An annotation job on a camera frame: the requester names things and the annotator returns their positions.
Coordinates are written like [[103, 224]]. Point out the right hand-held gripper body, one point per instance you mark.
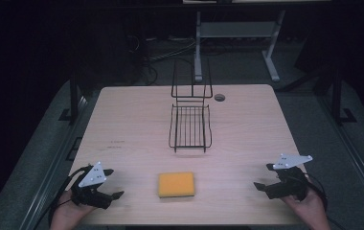
[[290, 179]]

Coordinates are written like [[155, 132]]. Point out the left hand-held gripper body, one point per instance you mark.
[[91, 185]]

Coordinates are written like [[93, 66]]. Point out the person's left hand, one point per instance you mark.
[[70, 214]]

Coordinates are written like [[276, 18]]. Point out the grey metal stand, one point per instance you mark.
[[234, 38]]

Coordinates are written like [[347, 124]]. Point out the yellow sponge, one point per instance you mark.
[[176, 184]]

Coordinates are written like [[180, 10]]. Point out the black metal post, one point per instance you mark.
[[74, 99]]

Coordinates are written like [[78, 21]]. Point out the person's right hand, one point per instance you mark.
[[307, 211]]

